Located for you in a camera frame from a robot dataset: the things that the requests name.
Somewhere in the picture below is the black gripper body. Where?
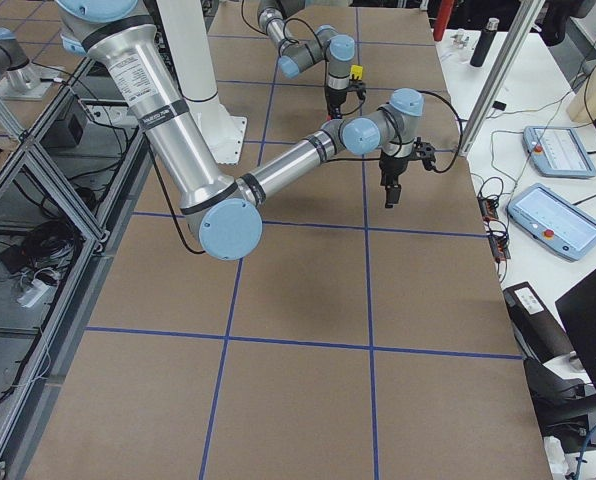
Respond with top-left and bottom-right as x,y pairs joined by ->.
379,153 -> 409,188
325,85 -> 347,111

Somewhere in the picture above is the second robot base grey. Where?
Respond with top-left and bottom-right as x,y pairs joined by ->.
0,27 -> 52,101

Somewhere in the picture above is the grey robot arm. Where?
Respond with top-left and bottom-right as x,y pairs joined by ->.
257,0 -> 355,119
60,1 -> 424,260

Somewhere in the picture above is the yellow wooden cube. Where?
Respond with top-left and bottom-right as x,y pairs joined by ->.
350,64 -> 364,81

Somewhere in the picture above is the small black square pad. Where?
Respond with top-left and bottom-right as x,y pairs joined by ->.
492,101 -> 507,111

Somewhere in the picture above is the red cylinder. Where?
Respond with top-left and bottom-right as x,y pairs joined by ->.
433,0 -> 454,42

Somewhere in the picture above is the black cylindrical bottle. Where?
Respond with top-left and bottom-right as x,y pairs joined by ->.
470,17 -> 499,68

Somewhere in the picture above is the far teach pendant tablet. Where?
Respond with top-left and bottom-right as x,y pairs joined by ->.
523,126 -> 596,179

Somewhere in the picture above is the teach pendant tablet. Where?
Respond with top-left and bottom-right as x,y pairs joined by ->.
523,126 -> 596,179
507,183 -> 596,261

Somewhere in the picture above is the near teach pendant tablet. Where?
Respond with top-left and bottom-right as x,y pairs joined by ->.
507,183 -> 596,261

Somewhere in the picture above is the black box with label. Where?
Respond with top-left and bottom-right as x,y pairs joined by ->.
503,282 -> 574,363

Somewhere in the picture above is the black power adapter floor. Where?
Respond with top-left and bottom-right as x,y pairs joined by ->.
0,245 -> 33,274

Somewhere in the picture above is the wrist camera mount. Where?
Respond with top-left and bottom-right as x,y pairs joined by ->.
347,76 -> 366,102
412,137 -> 436,171

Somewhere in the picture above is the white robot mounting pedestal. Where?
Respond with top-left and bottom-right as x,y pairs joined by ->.
157,0 -> 247,165

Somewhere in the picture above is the aluminium frame post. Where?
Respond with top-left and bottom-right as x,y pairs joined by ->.
460,0 -> 545,157

